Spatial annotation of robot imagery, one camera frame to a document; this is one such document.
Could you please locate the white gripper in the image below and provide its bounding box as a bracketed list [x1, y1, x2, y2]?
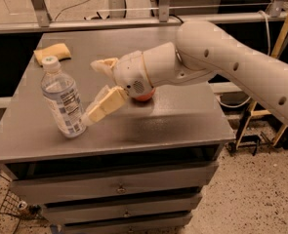
[82, 51, 153, 126]

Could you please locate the clear blue-labelled plastic water bottle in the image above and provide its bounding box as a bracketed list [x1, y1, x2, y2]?
[41, 56, 86, 138]

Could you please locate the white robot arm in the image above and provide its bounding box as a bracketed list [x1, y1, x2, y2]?
[82, 20, 288, 127]

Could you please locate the red apple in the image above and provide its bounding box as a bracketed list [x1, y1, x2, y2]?
[133, 88, 156, 101]

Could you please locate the yellow sponge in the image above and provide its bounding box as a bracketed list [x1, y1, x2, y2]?
[33, 43, 71, 64]

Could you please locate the grey drawer cabinet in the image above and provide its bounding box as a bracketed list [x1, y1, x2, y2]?
[0, 25, 236, 234]

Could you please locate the top grey drawer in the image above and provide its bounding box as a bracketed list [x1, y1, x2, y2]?
[10, 162, 218, 205]

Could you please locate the grey drawer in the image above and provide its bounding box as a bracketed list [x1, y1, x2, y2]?
[43, 193, 202, 224]
[10, 162, 218, 205]
[63, 212, 192, 234]

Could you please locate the middle grey drawer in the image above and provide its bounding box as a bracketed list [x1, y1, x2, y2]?
[43, 193, 202, 224]

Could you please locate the bottom grey drawer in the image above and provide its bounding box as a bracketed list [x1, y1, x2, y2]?
[63, 212, 192, 234]

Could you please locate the metal railing frame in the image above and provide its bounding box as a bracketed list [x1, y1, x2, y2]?
[0, 0, 288, 34]

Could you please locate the black cable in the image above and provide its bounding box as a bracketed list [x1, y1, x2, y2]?
[169, 14, 185, 24]

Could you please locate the wire basket on floor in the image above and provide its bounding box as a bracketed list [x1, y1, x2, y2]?
[0, 190, 40, 219]

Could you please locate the white cable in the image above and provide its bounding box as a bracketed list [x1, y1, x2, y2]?
[217, 10, 271, 109]

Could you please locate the yellow frame cart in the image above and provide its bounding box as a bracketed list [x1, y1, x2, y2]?
[229, 0, 288, 155]

